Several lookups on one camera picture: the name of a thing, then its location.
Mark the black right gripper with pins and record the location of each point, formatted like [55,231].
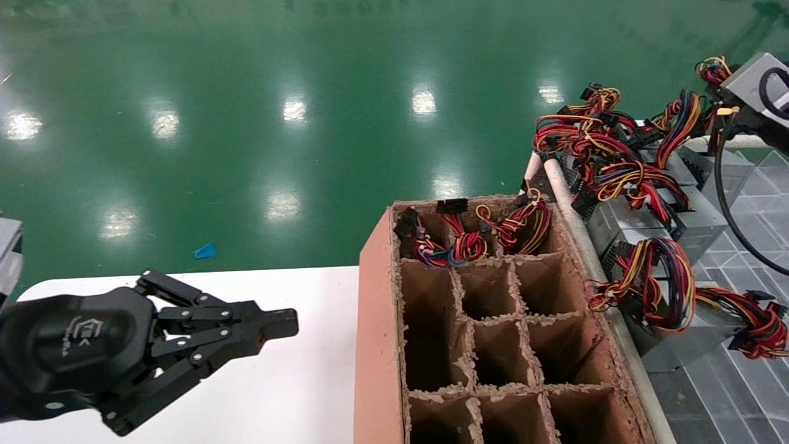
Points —
[767,132]

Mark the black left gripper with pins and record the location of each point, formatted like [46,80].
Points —
[68,348]

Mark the white horizontal rack pipe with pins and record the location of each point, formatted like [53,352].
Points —
[749,141]

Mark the grey power supply held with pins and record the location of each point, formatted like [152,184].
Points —
[749,83]

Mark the small blue scrap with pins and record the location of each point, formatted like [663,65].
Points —
[205,251]

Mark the brown divided cardboard box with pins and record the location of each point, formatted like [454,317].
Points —
[376,339]

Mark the long white rack pipe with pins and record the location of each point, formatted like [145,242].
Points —
[585,240]

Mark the short white rack pipe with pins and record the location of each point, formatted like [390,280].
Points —
[532,166]

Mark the transparent ridged plastic sheet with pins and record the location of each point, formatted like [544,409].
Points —
[739,401]

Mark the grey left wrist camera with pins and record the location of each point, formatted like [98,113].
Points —
[8,253]

